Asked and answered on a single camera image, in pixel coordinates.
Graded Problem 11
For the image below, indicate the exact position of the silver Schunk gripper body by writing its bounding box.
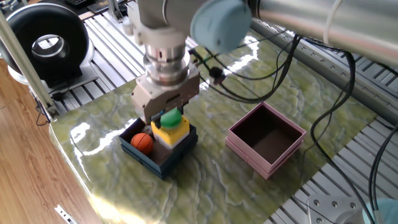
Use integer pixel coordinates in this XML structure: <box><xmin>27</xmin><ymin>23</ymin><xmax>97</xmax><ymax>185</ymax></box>
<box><xmin>130</xmin><ymin>67</ymin><xmax>201</xmax><ymax>125</ymax></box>

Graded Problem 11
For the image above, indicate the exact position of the yellow push button green cap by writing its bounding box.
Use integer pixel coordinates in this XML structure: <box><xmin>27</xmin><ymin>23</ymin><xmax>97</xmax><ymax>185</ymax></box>
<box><xmin>150</xmin><ymin>108</ymin><xmax>191</xmax><ymax>151</ymax></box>

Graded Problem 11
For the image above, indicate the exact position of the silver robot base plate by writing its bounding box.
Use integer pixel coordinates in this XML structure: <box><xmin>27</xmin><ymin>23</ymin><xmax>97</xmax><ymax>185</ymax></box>
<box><xmin>307</xmin><ymin>193</ymin><xmax>364</xmax><ymax>224</ymax></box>

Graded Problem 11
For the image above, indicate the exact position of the white metal floor bracket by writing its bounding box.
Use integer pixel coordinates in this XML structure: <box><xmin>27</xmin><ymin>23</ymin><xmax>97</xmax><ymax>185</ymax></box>
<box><xmin>54</xmin><ymin>204</ymin><xmax>78</xmax><ymax>224</ymax></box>

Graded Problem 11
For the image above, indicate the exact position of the thick black cable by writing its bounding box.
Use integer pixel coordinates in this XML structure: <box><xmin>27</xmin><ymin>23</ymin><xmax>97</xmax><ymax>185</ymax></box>
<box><xmin>309</xmin><ymin>51</ymin><xmax>377</xmax><ymax>224</ymax></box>

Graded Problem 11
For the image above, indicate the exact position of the aluminium frame post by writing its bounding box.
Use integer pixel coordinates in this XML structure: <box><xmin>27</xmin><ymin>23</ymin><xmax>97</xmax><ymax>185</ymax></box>
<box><xmin>0</xmin><ymin>11</ymin><xmax>60</xmax><ymax>121</ymax></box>

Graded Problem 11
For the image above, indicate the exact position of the black ring shaped device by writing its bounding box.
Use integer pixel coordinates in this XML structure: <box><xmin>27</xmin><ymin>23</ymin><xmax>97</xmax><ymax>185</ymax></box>
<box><xmin>0</xmin><ymin>2</ymin><xmax>100</xmax><ymax>94</ymax></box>

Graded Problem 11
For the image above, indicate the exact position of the green marble pattern mat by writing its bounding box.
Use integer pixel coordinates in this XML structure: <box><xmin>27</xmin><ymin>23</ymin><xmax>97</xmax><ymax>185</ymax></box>
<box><xmin>49</xmin><ymin>27</ymin><xmax>379</xmax><ymax>224</ymax></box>

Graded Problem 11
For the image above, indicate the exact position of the orange toy basketball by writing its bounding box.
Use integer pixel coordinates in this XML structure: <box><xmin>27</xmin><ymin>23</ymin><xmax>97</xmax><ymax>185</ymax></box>
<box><xmin>130</xmin><ymin>133</ymin><xmax>154</xmax><ymax>156</ymax></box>

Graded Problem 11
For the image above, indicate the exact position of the grey aluminium rail beam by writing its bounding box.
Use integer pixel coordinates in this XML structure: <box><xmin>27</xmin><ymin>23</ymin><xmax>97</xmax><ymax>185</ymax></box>
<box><xmin>250</xmin><ymin>18</ymin><xmax>398</xmax><ymax>124</ymax></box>

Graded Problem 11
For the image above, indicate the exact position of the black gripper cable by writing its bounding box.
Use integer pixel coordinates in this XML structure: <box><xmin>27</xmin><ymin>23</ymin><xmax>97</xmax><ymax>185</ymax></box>
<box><xmin>189</xmin><ymin>34</ymin><xmax>302</xmax><ymax>105</ymax></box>

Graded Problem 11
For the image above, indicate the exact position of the aluminium bracket post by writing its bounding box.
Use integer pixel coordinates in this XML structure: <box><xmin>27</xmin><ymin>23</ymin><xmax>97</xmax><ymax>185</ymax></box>
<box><xmin>107</xmin><ymin>0</ymin><xmax>125</xmax><ymax>24</ymax></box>

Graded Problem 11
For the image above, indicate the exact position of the thin black cable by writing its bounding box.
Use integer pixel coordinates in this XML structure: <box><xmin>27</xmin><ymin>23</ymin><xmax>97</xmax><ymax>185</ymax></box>
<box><xmin>34</xmin><ymin>102</ymin><xmax>52</xmax><ymax>127</ymax></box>
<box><xmin>292</xmin><ymin>111</ymin><xmax>340</xmax><ymax>224</ymax></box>

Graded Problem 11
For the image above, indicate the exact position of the dark blue cardboard box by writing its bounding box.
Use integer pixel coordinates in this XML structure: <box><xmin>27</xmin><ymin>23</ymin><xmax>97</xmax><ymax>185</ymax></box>
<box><xmin>119</xmin><ymin>117</ymin><xmax>199</xmax><ymax>181</ymax></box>

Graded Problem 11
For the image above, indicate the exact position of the pink cardboard box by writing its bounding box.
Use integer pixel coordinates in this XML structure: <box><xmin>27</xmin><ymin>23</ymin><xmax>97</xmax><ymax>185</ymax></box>
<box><xmin>224</xmin><ymin>100</ymin><xmax>307</xmax><ymax>180</ymax></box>

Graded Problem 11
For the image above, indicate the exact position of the white wrist adapter block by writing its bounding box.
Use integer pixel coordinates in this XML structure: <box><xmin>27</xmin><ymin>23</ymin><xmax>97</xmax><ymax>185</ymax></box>
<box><xmin>126</xmin><ymin>1</ymin><xmax>189</xmax><ymax>50</ymax></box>

